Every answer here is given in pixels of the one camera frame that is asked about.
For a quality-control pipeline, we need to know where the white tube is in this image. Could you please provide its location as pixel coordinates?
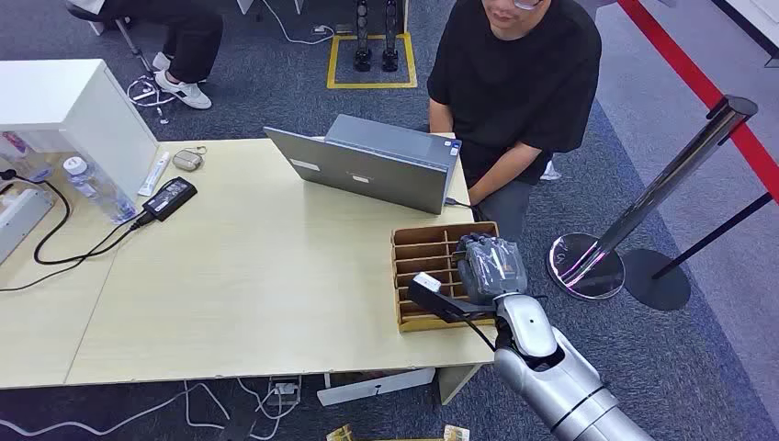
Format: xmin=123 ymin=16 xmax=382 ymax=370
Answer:
xmin=138 ymin=151 xmax=172 ymax=198

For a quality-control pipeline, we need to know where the white cabinet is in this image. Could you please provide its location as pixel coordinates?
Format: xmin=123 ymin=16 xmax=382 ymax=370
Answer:
xmin=0 ymin=59 xmax=161 ymax=202

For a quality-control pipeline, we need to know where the clear plastic water bottle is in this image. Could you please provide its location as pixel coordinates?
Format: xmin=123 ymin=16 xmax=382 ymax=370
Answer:
xmin=62 ymin=156 xmax=138 ymax=224

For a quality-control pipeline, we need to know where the thin black power cable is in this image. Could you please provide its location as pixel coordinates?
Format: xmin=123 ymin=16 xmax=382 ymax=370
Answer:
xmin=0 ymin=223 xmax=140 ymax=293

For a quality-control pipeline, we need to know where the black stanchion post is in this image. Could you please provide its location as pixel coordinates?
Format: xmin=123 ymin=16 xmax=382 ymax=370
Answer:
xmin=621 ymin=192 xmax=775 ymax=312

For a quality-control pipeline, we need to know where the cardboard slotted card box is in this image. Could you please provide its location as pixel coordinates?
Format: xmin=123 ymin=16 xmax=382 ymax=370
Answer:
xmin=390 ymin=221 xmax=501 ymax=334

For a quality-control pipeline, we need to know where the white board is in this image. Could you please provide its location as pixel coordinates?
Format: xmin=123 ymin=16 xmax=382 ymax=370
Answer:
xmin=316 ymin=367 xmax=437 ymax=408

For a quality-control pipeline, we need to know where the coiled white cable bundle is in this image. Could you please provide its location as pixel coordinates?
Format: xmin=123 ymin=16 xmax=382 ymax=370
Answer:
xmin=126 ymin=73 xmax=177 ymax=126

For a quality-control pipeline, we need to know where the person on stool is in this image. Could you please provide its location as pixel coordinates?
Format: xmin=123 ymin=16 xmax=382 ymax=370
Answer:
xmin=96 ymin=0 xmax=225 ymax=111

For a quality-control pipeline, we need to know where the yellow floor tape square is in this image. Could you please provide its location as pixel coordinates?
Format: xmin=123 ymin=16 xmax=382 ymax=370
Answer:
xmin=326 ymin=33 xmax=419 ymax=91

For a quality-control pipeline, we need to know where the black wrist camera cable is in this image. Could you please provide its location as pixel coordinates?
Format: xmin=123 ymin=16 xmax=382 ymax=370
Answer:
xmin=461 ymin=315 xmax=498 ymax=355

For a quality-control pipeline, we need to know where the white flat device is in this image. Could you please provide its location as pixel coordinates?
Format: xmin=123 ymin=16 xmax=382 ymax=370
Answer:
xmin=0 ymin=188 xmax=55 ymax=264

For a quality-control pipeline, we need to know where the thick black power cable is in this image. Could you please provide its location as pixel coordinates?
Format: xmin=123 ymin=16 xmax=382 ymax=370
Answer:
xmin=0 ymin=170 xmax=153 ymax=266

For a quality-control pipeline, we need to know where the chrome stanchion post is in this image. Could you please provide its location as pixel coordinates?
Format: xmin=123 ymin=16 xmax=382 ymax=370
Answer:
xmin=546 ymin=95 xmax=760 ymax=301

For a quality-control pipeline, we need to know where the grey earbuds case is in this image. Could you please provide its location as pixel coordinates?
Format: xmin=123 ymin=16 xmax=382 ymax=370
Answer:
xmin=172 ymin=145 xmax=209 ymax=172

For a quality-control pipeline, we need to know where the white furniture panel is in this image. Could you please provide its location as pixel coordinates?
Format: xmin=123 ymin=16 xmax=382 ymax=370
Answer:
xmin=712 ymin=0 xmax=779 ymax=68

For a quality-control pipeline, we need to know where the black stool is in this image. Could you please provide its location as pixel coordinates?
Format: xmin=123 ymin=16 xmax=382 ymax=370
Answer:
xmin=65 ymin=3 xmax=156 ymax=77

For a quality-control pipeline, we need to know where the white cable with plug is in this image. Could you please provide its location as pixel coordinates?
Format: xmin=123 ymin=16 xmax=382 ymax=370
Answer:
xmin=261 ymin=0 xmax=336 ymax=47

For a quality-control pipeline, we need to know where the clear plastic container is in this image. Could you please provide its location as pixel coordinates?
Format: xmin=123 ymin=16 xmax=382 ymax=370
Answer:
xmin=0 ymin=130 xmax=55 ymax=184

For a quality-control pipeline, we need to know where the person at laptop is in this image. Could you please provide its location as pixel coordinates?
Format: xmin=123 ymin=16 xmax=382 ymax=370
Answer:
xmin=425 ymin=0 xmax=604 ymax=242

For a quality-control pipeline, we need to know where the grey laptop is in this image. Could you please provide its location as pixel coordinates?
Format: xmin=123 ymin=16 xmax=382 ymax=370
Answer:
xmin=263 ymin=113 xmax=462 ymax=215

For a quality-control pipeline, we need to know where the black power adapter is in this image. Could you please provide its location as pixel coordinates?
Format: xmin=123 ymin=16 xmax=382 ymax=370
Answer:
xmin=141 ymin=176 xmax=198 ymax=222

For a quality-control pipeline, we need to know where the red floor tape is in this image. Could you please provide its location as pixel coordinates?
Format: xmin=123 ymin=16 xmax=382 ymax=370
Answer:
xmin=617 ymin=0 xmax=779 ymax=205

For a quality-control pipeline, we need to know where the black jointed post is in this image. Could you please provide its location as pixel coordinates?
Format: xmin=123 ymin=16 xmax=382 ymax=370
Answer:
xmin=381 ymin=0 xmax=401 ymax=73
xmin=355 ymin=0 xmax=373 ymax=73

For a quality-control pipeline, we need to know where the wooden table leg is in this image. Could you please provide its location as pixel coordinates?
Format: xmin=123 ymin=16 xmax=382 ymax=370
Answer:
xmin=437 ymin=364 xmax=482 ymax=406

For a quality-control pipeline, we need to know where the black wrist camera with pale box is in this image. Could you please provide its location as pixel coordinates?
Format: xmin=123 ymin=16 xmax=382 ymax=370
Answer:
xmin=406 ymin=272 xmax=495 ymax=323

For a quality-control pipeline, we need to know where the long white floor cable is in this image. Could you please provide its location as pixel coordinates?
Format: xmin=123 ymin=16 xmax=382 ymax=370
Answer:
xmin=0 ymin=378 xmax=299 ymax=441

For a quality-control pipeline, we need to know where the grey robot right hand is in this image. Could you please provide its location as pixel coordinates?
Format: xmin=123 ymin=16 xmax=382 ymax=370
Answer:
xmin=453 ymin=233 xmax=529 ymax=306

